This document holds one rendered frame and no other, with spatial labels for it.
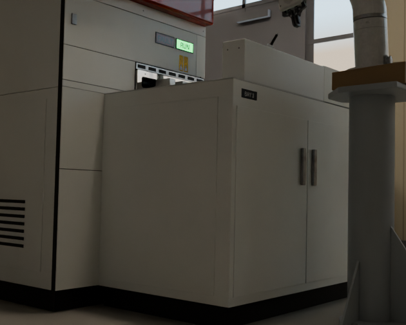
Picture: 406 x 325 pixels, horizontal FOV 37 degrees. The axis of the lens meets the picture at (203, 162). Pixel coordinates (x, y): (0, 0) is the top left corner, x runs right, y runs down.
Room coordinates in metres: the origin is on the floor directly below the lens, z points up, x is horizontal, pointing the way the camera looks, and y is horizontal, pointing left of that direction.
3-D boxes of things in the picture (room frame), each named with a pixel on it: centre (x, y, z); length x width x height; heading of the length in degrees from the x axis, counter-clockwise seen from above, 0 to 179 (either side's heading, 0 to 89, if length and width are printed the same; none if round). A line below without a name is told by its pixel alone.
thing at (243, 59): (2.24, -0.27, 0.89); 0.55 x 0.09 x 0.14; 141
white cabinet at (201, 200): (2.51, -0.16, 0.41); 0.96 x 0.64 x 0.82; 141
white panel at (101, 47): (2.51, 0.27, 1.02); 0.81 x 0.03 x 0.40; 141
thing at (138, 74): (2.64, 0.14, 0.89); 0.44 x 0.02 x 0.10; 141
